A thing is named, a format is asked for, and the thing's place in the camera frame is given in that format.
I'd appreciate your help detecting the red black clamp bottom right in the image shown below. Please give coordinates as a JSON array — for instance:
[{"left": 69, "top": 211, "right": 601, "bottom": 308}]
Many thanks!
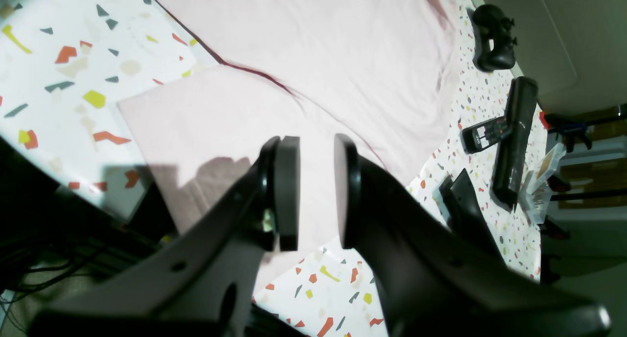
[{"left": 539, "top": 111, "right": 593, "bottom": 153}]

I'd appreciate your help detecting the pink T-shirt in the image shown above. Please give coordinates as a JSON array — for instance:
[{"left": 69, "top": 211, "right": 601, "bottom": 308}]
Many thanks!
[{"left": 117, "top": 0, "right": 463, "bottom": 293}]

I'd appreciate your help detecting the black cordless phone handset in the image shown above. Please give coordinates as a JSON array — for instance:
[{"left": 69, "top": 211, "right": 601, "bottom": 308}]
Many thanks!
[{"left": 461, "top": 116, "right": 513, "bottom": 154}]

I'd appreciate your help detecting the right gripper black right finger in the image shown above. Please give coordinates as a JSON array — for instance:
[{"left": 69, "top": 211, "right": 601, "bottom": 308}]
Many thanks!
[{"left": 334, "top": 134, "right": 611, "bottom": 337}]

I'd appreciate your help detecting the black game controller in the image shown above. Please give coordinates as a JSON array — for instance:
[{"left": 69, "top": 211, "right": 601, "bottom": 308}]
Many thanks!
[{"left": 471, "top": 4, "right": 518, "bottom": 72}]

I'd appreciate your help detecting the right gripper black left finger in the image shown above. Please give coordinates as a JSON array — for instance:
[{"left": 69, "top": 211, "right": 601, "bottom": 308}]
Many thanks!
[{"left": 29, "top": 136, "right": 300, "bottom": 337}]

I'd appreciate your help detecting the long black bar in wrap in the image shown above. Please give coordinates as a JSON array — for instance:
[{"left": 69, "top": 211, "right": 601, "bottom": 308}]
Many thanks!
[{"left": 491, "top": 76, "right": 539, "bottom": 213}]

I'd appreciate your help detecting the clear plastic parts box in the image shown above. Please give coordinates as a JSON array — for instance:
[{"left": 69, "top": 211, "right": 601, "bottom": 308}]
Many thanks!
[{"left": 519, "top": 143, "right": 566, "bottom": 225}]

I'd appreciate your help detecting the terrazzo patterned tablecloth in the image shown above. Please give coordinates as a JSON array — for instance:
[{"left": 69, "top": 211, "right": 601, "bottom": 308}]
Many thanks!
[{"left": 1, "top": 0, "right": 545, "bottom": 337}]

